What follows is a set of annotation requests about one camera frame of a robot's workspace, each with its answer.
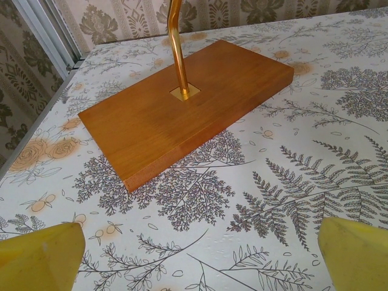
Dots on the aluminium table side rail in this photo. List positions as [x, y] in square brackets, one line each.
[50, 100]

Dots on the gold glass rack wooden base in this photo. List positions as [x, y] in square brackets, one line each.
[182, 127]

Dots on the aluminium frame post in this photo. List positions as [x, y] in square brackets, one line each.
[51, 24]

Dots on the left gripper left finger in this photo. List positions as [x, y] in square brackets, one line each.
[39, 260]

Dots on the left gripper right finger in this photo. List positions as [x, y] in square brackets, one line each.
[357, 260]

